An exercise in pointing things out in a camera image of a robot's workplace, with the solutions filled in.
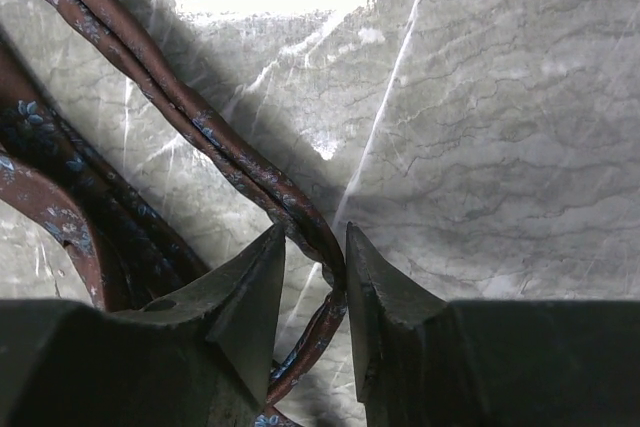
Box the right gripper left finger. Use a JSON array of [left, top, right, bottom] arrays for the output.
[[1, 225, 285, 426]]

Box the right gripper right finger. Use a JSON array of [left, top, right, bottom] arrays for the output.
[[346, 225, 639, 426]]

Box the brown blue floral tie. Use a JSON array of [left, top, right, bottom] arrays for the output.
[[1, 0, 347, 414]]

